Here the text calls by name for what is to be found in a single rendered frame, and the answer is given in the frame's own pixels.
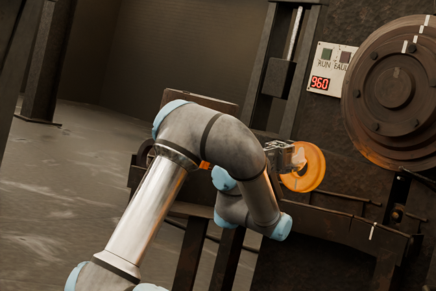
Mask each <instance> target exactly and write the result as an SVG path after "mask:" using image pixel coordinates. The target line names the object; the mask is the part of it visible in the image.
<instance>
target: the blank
mask: <svg viewBox="0 0 436 291"><path fill-rule="evenodd" d="M292 145H295V150H296V154H297V153H298V150H299V148H300V147H303V148H304V157H305V159H306V160H307V162H308V169H307V171H306V173H305V175H303V176H301V177H300V176H299V175H298V174H297V172H292V173H289V174H280V178H281V180H282V182H283V183H284V185H285V186H286V187H287V188H288V189H290V190H292V191H295V192H310V191H312V190H313V189H315V188H316V187H317V186H318V185H319V184H320V183H321V181H322V179H323V177H324V173H325V170H326V163H325V158H324V155H323V153H322V152H321V150H320V149H319V148H318V147H317V146H316V145H314V144H312V143H308V142H304V141H298V142H295V143H293V144H292Z"/></svg>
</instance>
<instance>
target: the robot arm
mask: <svg viewBox="0 0 436 291"><path fill-rule="evenodd" d="M153 126H154V128H153V129H152V137H153V139H154V140H155V142H154V144H153V149H154V153H155V156H154V158H153V160H152V162H151V164H150V165H149V167H148V169H147V171H146V173H145V175H144V177H143V179H142V181H141V183H140V184H139V186H138V188H137V190H136V192H135V193H134V195H133V197H132V199H131V201H130V203H129V205H128V207H127V208H126V210H125V212H124V214H123V216H122V218H121V219H120V221H119V223H118V225H117V227H116V229H115V231H114V233H113V235H112V236H111V238H110V240H109V242H108V244H107V245H106V247H105V249H104V251H102V252H100V253H96V254H94V255H93V257H92V258H91V261H87V262H82V263H80V264H78V266H77V267H75V268H74V269H73V271H72V272H71V274H70V275H69V277H68V279H67V282H66V285H65V289H64V291H168V290H166V289H164V288H162V287H160V286H159V287H157V286H155V285H153V284H149V283H142V284H139V282H140V281H141V275H140V272H139V268H140V266H141V264H142V262H143V260H144V258H145V256H146V254H147V252H148V250H149V248H150V246H151V244H152V242H153V240H154V238H155V236H156V235H157V233H158V231H159V229H160V227H161V225H162V223H163V221H164V219H165V217H166V216H167V214H168V212H169V210H170V208H171V206H172V204H173V202H174V200H175V198H176V196H177V194H178V192H179V190H180V188H181V186H182V184H183V182H184V180H185V179H186V177H187V175H188V173H189V172H192V171H194V170H198V168H199V166H200V164H201V163H202V160H203V161H206V162H208V163H212V164H214V165H215V166H214V168H213V170H212V179H213V180H212V181H213V184H214V185H215V187H216V188H217V189H218V191H217V199H216V204H215V207H214V209H215V211H214V221H215V223H216V224H217V225H218V226H220V227H222V228H227V229H234V228H236V227H237V226H238V225H240V226H243V227H245V228H248V229H251V230H253V231H255V232H257V233H260V234H262V235H265V236H267V237H269V238H270V239H274V240H278V241H283V240H285V239H286V237H287V236H288V234H289V232H290V230H291V226H292V222H293V221H292V218H291V217H290V216H289V215H287V214H285V213H283V212H280V210H279V207H278V204H277V202H276V201H277V200H278V201H280V200H281V199H282V198H283V193H282V190H281V188H280V184H279V182H278V179H277V177H276V175H277V174H289V173H292V172H297V171H300V170H301V169H302V168H303V167H304V165H305V164H306V162H307V160H306V159H305V157H304V148H303V147H300V148H299V150H298V153H297V154H296V150H295V145H289V144H286V143H284V142H281V141H277V140H276V141H271V142H268V143H265V148H262V146H261V145H260V142H259V141H258V140H257V139H256V137H255V135H254V134H253V133H252V132H251V131H250V130H249V129H248V128H247V127H246V126H245V125H244V124H243V123H242V122H241V121H240V120H238V119H236V118H235V117H233V116H231V115H227V114H224V113H221V112H218V111H215V110H212V109H209V108H206V107H204V106H200V105H198V104H197V103H195V102H188V101H185V100H174V101H171V102H169V103H168V104H166V105H165V106H164V107H163V108H162V109H161V110H160V112H159V113H158V114H157V116H156V118H155V120H154V123H153Z"/></svg>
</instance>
